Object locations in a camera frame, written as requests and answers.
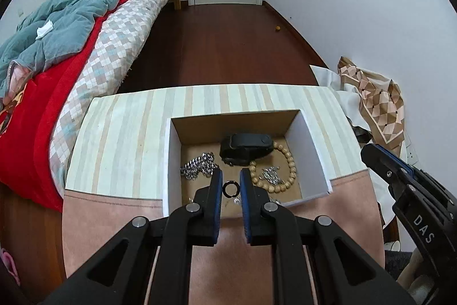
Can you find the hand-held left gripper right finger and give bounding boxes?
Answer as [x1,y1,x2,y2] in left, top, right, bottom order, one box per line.
[239,167,416,305]

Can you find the bed with red blanket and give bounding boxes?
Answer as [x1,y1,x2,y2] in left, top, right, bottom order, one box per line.
[0,0,183,213]

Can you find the white cardboard box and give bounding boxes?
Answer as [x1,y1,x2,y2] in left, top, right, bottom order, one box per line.
[162,108,333,220]

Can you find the blue-grey quilt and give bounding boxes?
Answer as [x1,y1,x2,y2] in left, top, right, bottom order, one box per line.
[0,0,179,98]

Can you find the brown checkered scarf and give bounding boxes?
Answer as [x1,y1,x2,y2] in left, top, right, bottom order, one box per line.
[337,57,406,152]

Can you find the thin silver necklace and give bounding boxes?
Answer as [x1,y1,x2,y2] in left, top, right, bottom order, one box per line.
[234,196,282,206]

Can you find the checkered bed sheet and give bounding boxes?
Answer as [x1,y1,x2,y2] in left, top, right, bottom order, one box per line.
[48,0,183,189]

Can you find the white tissue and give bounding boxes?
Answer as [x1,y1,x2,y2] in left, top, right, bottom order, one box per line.
[36,21,54,40]

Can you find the wooden bead bracelet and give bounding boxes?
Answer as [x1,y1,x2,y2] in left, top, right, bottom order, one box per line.
[249,141,298,195]

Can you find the pink slipper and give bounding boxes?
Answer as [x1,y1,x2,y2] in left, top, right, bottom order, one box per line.
[0,248,21,286]

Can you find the black ring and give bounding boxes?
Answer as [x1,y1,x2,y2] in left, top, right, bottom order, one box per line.
[222,180,240,198]

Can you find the person's right forearm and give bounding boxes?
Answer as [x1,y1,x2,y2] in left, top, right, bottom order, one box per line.
[396,248,434,305]

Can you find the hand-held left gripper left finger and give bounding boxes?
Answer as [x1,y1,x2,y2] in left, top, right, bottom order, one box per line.
[39,167,224,305]

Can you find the silver crystal bracelet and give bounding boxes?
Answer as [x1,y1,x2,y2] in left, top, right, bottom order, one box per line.
[259,166,285,186]

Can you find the black smart band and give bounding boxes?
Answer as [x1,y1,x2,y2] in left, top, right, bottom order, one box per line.
[219,133,274,167]

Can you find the pink and striped table cloth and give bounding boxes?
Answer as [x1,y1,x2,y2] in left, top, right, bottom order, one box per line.
[61,83,386,305]

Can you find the silver chain bracelet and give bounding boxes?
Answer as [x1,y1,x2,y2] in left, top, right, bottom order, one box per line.
[179,152,219,180]

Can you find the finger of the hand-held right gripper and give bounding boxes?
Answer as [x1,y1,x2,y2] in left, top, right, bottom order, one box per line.
[375,143,418,175]
[360,143,412,192]

